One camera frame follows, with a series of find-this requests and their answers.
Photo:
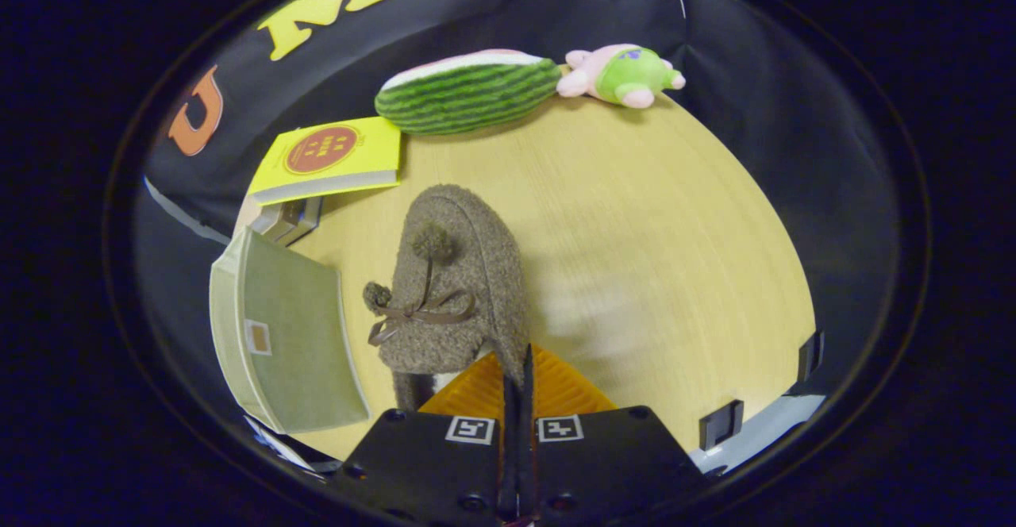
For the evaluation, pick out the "pale green fabric storage box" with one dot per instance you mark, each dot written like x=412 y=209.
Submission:
x=294 y=352

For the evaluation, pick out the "watermelon slice plush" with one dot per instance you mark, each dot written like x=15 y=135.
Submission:
x=468 y=94

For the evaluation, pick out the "black table clamp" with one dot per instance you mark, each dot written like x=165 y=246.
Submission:
x=811 y=356
x=721 y=425

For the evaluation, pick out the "brown fuzzy shoe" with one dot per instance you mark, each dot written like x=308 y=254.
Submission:
x=468 y=273

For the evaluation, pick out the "yellow book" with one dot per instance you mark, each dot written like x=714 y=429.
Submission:
x=373 y=158

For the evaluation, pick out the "pink and green plush toy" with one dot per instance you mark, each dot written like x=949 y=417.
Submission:
x=627 y=75

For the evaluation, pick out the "thin dark book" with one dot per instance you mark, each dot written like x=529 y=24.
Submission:
x=302 y=216

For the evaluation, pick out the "white paper card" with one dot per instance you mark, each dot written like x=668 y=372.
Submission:
x=278 y=444

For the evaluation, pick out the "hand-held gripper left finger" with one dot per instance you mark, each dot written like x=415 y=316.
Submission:
x=444 y=471

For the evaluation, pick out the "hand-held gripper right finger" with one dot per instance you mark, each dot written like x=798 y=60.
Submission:
x=603 y=463

